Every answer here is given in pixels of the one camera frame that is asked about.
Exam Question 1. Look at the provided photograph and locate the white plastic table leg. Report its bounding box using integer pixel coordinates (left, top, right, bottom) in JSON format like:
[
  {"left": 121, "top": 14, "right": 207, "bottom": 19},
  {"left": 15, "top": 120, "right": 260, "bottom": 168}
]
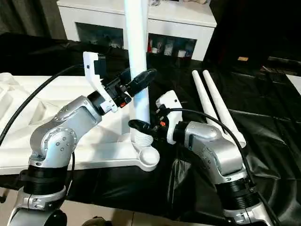
[
  {"left": 123, "top": 0, "right": 154, "bottom": 148},
  {"left": 191, "top": 70, "right": 218, "bottom": 127},
  {"left": 202, "top": 69, "right": 247, "bottom": 148}
]

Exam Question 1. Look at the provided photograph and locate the white plastic table top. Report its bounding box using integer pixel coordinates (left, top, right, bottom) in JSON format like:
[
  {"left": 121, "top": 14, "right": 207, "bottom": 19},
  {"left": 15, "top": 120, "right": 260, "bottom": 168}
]
[{"left": 0, "top": 72, "right": 161, "bottom": 176}]

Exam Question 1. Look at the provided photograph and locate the white cabinet with glass doors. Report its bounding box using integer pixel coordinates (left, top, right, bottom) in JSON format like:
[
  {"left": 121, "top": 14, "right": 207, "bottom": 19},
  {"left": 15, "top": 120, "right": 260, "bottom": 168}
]
[{"left": 57, "top": 0, "right": 217, "bottom": 62}]

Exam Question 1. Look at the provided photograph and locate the black mat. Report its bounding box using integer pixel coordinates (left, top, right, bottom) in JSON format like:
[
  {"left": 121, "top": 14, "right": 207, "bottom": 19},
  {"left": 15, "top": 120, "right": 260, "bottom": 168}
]
[{"left": 0, "top": 32, "right": 301, "bottom": 222}]

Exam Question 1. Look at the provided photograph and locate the grey curtain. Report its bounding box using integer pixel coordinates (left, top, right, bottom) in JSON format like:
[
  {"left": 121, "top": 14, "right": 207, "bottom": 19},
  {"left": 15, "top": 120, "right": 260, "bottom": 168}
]
[{"left": 0, "top": 0, "right": 67, "bottom": 40}]

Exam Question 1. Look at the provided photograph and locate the dark long rod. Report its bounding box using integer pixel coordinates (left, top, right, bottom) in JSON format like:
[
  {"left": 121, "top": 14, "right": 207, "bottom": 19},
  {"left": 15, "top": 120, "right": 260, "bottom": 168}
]
[{"left": 269, "top": 56, "right": 301, "bottom": 64}]

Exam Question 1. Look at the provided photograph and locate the white sheet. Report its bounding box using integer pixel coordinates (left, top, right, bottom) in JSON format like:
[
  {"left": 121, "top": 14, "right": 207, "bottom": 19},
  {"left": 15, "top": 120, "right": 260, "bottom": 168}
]
[{"left": 287, "top": 74, "right": 301, "bottom": 95}]

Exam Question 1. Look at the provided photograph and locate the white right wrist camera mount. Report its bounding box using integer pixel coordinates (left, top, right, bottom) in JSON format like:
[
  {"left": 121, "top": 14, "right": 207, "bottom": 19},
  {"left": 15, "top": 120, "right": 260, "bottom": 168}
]
[{"left": 155, "top": 90, "right": 183, "bottom": 145}]

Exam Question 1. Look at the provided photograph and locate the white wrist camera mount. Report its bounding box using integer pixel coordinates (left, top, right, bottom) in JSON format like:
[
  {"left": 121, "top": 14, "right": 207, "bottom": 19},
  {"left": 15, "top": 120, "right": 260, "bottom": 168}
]
[
  {"left": 155, "top": 90, "right": 183, "bottom": 145},
  {"left": 83, "top": 51, "right": 118, "bottom": 114}
]

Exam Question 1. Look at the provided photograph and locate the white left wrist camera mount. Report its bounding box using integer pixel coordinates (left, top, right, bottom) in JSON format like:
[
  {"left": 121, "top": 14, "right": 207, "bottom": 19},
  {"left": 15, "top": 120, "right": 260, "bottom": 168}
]
[{"left": 83, "top": 51, "right": 118, "bottom": 114}]

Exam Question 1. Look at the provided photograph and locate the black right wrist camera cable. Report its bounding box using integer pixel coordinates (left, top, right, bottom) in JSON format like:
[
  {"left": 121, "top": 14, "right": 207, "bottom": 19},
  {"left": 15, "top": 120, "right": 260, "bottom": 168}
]
[{"left": 158, "top": 107, "right": 282, "bottom": 226}]

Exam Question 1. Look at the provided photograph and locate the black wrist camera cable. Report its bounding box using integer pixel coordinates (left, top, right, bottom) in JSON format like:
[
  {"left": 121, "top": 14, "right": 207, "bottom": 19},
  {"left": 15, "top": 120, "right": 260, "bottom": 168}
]
[
  {"left": 158, "top": 107, "right": 282, "bottom": 226},
  {"left": 0, "top": 64, "right": 85, "bottom": 145}
]

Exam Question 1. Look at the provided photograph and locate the black left wrist camera cable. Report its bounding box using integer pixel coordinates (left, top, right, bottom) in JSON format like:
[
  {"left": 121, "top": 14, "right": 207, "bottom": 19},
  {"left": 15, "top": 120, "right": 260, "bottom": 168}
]
[{"left": 0, "top": 64, "right": 85, "bottom": 145}]

